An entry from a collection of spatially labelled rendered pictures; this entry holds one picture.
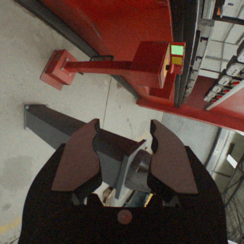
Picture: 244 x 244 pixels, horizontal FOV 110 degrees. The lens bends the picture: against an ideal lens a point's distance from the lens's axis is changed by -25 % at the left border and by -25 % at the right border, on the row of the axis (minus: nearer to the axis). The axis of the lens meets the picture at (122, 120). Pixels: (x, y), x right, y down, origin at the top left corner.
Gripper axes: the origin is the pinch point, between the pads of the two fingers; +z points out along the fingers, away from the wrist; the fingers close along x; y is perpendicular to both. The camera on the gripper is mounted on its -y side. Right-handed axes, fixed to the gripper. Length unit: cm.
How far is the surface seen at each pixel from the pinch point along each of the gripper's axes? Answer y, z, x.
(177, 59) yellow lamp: -6.5, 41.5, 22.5
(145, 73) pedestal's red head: -0.5, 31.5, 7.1
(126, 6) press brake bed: -28, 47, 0
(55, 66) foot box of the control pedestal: -3, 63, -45
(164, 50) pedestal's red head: -9.3, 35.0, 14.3
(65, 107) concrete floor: 33, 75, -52
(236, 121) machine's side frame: 74, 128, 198
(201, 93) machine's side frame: 46, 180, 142
